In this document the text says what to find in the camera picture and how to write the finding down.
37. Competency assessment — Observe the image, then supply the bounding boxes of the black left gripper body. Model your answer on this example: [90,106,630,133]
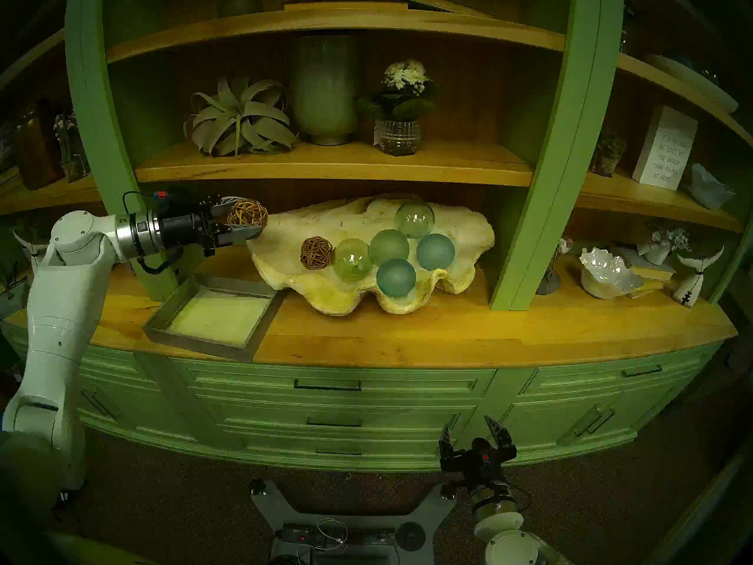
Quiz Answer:
[150,187,221,258]

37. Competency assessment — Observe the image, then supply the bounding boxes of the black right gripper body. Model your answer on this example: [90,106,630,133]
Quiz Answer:
[439,437,518,488]

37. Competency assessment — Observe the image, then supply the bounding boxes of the woven rattan ball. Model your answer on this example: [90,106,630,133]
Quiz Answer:
[226,198,269,230]
[300,236,334,270]

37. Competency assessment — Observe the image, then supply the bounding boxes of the giant clam shell bowl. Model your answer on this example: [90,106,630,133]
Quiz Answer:
[246,193,496,316]

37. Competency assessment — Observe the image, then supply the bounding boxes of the white ruffled shell bowl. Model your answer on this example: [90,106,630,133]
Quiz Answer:
[579,247,645,300]

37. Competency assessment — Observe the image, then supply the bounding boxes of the white ruffled ceramic bowl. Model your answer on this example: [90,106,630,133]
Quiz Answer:
[690,164,736,210]

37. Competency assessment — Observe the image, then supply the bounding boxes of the green wooden shelf cabinet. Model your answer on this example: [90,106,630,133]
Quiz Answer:
[0,0,753,473]

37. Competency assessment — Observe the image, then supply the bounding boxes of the grey-green air plant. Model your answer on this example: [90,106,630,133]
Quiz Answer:
[184,75,298,157]

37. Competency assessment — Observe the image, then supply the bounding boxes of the grey metal square tray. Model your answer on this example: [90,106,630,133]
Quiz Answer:
[143,274,286,363]

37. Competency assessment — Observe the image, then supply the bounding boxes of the black round base disc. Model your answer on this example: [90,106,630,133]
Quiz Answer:
[395,521,425,551]

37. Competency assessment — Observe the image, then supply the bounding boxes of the clear green glass ball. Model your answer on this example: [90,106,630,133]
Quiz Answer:
[394,200,435,239]
[332,238,374,283]

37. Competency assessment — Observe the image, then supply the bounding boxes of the small flowers in glass jar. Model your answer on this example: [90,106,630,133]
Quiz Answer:
[53,111,92,183]

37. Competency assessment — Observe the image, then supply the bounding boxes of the black power strip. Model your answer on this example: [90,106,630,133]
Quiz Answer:
[276,524,396,547]

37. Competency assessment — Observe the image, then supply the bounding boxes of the frosted teal glass ball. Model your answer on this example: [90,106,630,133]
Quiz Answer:
[376,258,417,298]
[368,229,410,267]
[416,234,456,271]

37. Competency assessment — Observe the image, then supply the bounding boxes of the large pale green vase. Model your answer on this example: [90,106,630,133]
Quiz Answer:
[288,34,361,147]

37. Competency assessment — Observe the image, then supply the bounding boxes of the white whale tail figurine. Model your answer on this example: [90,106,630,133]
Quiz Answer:
[672,246,725,308]
[12,230,45,270]

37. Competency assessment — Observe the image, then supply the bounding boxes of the small figurine on stone base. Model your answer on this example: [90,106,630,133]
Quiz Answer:
[537,235,574,295]

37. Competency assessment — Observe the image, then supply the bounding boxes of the brown glass jug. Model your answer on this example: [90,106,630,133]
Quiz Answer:
[13,102,64,191]

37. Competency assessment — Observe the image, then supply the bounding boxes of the white flowers in glass vase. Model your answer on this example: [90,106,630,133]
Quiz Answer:
[358,59,439,157]

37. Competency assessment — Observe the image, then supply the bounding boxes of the grey-blue old book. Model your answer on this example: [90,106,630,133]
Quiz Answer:
[612,245,676,281]

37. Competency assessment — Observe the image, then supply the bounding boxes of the flat tan book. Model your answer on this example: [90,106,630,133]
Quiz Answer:
[284,1,409,11]

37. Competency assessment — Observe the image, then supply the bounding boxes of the pale flowers in white pot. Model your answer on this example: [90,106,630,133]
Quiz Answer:
[635,220,692,266]

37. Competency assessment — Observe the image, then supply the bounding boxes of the slanted old book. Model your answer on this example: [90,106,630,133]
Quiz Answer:
[379,0,495,18]

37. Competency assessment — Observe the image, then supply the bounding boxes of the small dark potted plant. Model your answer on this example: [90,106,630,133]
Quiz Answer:
[591,133,627,177]

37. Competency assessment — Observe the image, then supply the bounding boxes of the white quote sign block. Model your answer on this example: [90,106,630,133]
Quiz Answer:
[632,105,699,191]

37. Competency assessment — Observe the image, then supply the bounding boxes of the large white plate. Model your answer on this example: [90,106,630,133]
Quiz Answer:
[643,53,739,114]

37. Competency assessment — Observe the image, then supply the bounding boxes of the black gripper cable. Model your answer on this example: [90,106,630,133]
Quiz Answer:
[122,190,184,275]

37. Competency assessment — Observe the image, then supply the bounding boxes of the thin white cable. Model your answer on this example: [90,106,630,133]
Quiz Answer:
[315,518,348,551]

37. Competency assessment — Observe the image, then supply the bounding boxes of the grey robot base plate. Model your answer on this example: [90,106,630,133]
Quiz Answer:
[250,478,457,565]

